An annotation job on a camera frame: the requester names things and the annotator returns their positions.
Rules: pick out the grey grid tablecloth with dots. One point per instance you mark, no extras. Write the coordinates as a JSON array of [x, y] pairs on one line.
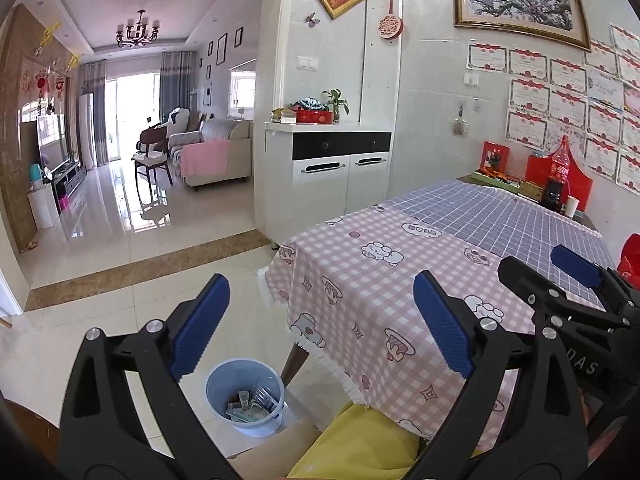
[[500, 220]]

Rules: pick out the pink round hanging ornament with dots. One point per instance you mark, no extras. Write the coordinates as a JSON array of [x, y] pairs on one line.
[[390, 25]]

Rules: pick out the group of award certificates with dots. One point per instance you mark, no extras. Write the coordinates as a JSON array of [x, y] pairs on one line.
[[530, 97]]

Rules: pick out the white sideboard cabinet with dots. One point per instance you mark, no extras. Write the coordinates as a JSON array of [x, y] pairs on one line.
[[325, 195]]

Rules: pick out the white armchair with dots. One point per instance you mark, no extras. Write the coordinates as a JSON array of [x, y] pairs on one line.
[[177, 117]]

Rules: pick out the butterfly wall decoration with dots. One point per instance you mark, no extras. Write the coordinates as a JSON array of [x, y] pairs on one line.
[[313, 19]]

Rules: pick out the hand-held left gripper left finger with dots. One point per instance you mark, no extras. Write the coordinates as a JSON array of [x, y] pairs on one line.
[[200, 330]]

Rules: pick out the red gift bag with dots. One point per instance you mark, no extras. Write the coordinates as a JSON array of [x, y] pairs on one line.
[[537, 167]]

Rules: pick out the green potted plant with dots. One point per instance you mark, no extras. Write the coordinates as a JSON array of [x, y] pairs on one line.
[[336, 100]]

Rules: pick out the yellow garment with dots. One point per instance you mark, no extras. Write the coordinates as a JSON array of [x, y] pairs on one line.
[[350, 445]]

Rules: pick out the dark television cabinet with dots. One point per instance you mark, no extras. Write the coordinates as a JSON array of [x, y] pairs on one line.
[[67, 177]]

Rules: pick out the white double light switch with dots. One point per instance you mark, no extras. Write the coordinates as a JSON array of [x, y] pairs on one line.
[[307, 62]]

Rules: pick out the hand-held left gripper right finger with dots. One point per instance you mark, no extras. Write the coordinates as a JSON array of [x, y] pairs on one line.
[[442, 325]]

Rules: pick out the dark wooden chair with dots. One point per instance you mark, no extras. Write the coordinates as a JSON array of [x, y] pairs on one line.
[[150, 157]]

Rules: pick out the blue patterned bundle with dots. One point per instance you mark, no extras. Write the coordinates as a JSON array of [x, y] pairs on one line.
[[307, 105]]

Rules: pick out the red label soda bottle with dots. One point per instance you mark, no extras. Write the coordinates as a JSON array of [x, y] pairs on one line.
[[560, 165]]

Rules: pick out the gold box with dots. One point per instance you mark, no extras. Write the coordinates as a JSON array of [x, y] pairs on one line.
[[532, 190]]

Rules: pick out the beige sofa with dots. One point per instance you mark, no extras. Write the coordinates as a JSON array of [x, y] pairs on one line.
[[225, 135]]

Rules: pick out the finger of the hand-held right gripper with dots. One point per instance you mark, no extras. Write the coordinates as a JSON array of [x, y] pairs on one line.
[[575, 265], [520, 277]]

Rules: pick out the black chandelier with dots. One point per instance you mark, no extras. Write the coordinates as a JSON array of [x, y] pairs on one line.
[[138, 30]]

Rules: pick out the white wall switch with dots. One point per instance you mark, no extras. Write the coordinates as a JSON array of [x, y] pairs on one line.
[[471, 80]]

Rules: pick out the white standing air conditioner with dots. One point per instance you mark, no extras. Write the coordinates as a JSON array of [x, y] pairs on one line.
[[86, 130]]

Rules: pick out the yellowish flat box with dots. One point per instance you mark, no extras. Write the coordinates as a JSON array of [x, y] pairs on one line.
[[284, 116]]

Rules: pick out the pink checkered cartoon tablecloth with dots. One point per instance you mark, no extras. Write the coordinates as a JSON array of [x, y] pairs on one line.
[[370, 305]]

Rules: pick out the black wall picture frame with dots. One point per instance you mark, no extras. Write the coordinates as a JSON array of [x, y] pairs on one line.
[[239, 39], [221, 49], [210, 52]]

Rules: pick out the teal thermos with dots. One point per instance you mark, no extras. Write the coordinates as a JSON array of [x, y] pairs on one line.
[[36, 177]]

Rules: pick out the black speaker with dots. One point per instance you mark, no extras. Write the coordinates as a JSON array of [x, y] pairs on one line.
[[553, 195]]

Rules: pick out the gold framed blossom painting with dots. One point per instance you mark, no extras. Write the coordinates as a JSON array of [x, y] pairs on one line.
[[520, 2]]

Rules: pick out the white paper cup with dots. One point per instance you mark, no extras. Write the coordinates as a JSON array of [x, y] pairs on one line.
[[571, 207]]

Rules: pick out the green flat box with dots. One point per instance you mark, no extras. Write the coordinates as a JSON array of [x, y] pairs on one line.
[[495, 177]]

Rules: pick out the red gift box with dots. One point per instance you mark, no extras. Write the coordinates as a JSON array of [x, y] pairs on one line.
[[315, 116]]

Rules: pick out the pink blanket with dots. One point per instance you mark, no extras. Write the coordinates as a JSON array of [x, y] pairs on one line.
[[202, 157]]

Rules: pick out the red paper wall ornament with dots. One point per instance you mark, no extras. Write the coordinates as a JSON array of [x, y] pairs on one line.
[[60, 85], [42, 85]]

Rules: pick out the yellow hanging knot ornament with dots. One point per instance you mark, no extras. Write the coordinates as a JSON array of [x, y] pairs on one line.
[[47, 37], [74, 60]]

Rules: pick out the television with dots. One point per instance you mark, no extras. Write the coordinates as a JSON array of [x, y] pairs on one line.
[[50, 140]]

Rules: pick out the light blue plastic bin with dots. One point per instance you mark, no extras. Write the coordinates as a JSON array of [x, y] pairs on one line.
[[220, 385]]

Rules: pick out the grey curtain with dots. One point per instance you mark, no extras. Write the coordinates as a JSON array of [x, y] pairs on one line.
[[95, 110], [175, 80]]

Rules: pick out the hanging wall brush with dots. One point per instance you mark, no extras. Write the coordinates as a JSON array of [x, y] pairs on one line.
[[459, 125]]

